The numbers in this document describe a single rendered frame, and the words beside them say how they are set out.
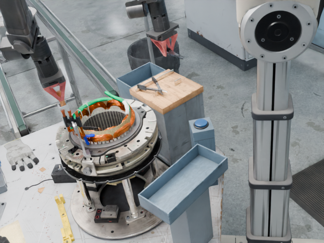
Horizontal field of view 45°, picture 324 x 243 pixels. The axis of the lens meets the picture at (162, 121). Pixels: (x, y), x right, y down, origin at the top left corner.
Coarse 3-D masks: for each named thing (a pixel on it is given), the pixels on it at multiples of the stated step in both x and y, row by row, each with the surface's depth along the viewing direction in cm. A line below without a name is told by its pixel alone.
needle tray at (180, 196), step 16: (192, 160) 116; (208, 160) 115; (224, 160) 109; (160, 176) 107; (176, 176) 112; (192, 176) 111; (208, 176) 105; (144, 192) 104; (160, 192) 108; (176, 192) 107; (192, 192) 102; (208, 192) 111; (160, 208) 98; (176, 208) 98; (192, 208) 107; (208, 208) 114; (176, 224) 113; (192, 224) 110; (208, 224) 118; (176, 240) 119; (192, 240) 113; (208, 240) 121
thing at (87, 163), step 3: (87, 159) 112; (93, 159) 111; (84, 162) 111; (87, 162) 111; (90, 162) 111; (84, 165) 112; (87, 165) 111; (90, 165) 111; (93, 165) 111; (90, 168) 112; (93, 168) 112; (93, 171) 112; (93, 174) 113; (96, 174) 113
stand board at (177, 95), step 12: (168, 84) 145; (180, 84) 144; (192, 84) 143; (144, 96) 141; (156, 96) 140; (168, 96) 138; (180, 96) 137; (192, 96) 140; (156, 108) 136; (168, 108) 134
